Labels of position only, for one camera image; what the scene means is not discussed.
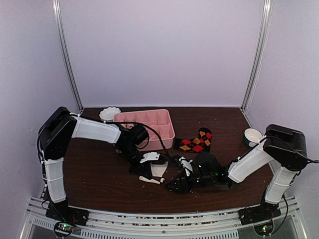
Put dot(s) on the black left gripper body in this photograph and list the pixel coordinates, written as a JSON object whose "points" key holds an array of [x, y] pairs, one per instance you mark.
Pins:
{"points": [[128, 152]]}

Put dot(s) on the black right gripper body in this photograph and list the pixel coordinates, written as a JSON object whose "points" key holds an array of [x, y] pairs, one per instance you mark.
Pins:
{"points": [[206, 180]]}

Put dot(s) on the beige brown striped sock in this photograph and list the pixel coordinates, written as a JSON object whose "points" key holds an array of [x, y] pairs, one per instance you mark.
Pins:
{"points": [[157, 174]]}

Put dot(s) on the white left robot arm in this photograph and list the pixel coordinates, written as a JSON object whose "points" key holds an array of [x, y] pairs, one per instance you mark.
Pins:
{"points": [[63, 127]]}

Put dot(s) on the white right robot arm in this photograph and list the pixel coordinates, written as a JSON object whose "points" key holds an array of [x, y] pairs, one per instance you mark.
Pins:
{"points": [[281, 144]]}

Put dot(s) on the black red argyle sock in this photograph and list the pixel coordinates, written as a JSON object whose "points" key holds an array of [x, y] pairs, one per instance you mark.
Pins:
{"points": [[201, 143]]}

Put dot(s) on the white scalloped ceramic bowl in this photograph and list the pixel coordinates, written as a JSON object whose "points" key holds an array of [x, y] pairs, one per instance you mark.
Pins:
{"points": [[108, 114]]}

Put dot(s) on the pink divided organizer tray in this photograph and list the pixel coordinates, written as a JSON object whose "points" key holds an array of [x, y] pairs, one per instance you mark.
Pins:
{"points": [[159, 120]]}

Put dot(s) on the white dark blue cup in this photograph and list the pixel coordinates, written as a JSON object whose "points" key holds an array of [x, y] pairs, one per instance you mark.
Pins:
{"points": [[251, 137]]}

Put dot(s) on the front aluminium rail base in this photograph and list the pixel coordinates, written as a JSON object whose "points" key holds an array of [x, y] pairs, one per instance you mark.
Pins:
{"points": [[222, 224]]}

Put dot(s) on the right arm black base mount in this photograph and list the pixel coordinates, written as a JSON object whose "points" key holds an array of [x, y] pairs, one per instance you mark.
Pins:
{"points": [[256, 214]]}

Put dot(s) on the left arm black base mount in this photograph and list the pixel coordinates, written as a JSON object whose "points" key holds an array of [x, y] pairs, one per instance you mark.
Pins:
{"points": [[63, 212]]}

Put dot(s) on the left aluminium frame post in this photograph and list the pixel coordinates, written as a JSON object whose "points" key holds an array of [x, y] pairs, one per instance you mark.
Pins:
{"points": [[65, 53]]}

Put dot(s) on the aluminium frame post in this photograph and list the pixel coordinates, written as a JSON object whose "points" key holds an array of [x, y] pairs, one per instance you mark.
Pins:
{"points": [[65, 53], [261, 44]]}

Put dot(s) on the right aluminium frame post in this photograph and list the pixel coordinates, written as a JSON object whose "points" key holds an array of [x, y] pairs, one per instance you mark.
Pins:
{"points": [[261, 44]]}

